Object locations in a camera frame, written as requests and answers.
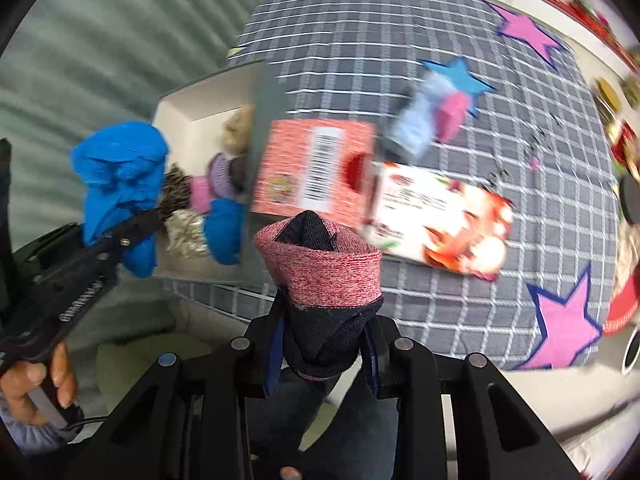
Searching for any white cup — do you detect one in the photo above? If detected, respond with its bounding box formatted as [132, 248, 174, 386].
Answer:
[619, 329, 640, 377]

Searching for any cream patterned sock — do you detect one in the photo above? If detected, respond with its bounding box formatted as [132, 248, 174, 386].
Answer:
[166, 209, 209, 259]

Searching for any leopard print sock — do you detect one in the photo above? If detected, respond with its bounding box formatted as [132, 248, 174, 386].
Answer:
[159, 164, 194, 222]

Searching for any pink navy sock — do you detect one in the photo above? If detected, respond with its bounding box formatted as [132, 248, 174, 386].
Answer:
[252, 209, 386, 382]

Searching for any purple striped sock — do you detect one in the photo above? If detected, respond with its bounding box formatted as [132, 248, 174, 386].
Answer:
[206, 151, 247, 199]

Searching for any beige sock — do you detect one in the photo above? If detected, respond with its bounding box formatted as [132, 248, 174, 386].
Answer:
[221, 104, 257, 154]

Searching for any cardboard box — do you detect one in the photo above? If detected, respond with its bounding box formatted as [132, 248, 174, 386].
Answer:
[151, 66, 282, 284]

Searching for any light blue fluffy sock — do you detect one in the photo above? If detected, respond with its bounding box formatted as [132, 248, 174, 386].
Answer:
[386, 74, 442, 162]

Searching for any pink patterned carton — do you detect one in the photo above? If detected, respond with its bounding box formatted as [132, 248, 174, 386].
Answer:
[249, 120, 379, 234]

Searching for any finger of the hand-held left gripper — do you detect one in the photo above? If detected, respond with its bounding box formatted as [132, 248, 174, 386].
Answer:
[57, 209, 163, 326]

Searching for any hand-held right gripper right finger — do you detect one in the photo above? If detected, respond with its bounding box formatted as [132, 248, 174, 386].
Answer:
[360, 315, 566, 480]

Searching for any person's left hand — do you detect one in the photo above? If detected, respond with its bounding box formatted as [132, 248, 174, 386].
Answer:
[0, 342, 81, 428]

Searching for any jar with black lid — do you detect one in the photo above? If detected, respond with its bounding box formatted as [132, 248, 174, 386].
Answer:
[619, 174, 640, 222]

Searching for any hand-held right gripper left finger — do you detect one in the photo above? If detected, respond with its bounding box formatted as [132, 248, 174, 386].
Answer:
[65, 305, 286, 480]

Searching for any beige cloth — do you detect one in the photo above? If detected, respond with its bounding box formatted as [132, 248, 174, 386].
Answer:
[616, 224, 640, 292]

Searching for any white red printed carton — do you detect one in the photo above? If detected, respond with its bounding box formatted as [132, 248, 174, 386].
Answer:
[361, 160, 516, 283]

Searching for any person's left forearm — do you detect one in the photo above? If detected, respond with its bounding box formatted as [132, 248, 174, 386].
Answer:
[0, 394, 87, 459]

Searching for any red round mat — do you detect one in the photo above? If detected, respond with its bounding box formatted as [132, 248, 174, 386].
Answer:
[601, 284, 640, 337]

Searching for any grey checkered star tablecloth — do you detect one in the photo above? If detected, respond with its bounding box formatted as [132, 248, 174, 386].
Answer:
[165, 0, 622, 372]

